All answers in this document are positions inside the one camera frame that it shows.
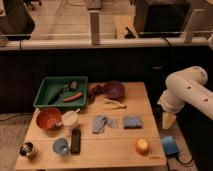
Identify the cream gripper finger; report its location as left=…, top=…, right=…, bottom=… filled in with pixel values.
left=162, top=112, right=176, bottom=129

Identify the purple bowl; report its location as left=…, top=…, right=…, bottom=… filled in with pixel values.
left=103, top=81, right=125, bottom=99

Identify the white railing bar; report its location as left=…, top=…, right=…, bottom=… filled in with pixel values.
left=0, top=37, right=210, bottom=51

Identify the orange carrot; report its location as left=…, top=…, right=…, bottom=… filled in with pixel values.
left=62, top=92, right=83, bottom=102

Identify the blue cloth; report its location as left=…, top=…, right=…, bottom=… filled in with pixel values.
left=92, top=115, right=117, bottom=134

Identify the blue sponge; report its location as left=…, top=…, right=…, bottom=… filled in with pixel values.
left=123, top=116, right=142, bottom=129

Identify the orange yellow ball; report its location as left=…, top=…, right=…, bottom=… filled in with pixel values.
left=135, top=138, right=149, bottom=155

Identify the red bowl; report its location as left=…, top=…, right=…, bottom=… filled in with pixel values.
left=36, top=107, right=62, bottom=130

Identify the green plastic tray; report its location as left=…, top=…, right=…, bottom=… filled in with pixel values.
left=34, top=76, right=88, bottom=110

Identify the dark grapes bunch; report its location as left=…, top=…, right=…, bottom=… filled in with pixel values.
left=88, top=85, right=103, bottom=105

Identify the blue cup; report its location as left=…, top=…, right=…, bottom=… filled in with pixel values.
left=53, top=138, right=69, bottom=156

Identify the blue tape roll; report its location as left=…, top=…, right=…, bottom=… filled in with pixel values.
left=161, top=136, right=179, bottom=156

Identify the metal cup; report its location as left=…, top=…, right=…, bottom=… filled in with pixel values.
left=19, top=142, right=36, bottom=158

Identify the white cup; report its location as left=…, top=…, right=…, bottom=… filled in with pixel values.
left=62, top=111, right=78, bottom=129

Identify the black remote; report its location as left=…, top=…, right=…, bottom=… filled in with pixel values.
left=70, top=129, right=81, bottom=154

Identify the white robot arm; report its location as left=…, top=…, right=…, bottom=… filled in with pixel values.
left=157, top=66, right=213, bottom=129

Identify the yellow banana peel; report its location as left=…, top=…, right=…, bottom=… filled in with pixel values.
left=103, top=99, right=126, bottom=110

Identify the black office chair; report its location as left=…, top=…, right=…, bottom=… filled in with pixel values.
left=0, top=0, right=35, bottom=41

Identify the black handled brush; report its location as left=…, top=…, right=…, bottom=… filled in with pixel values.
left=48, top=81, right=78, bottom=105

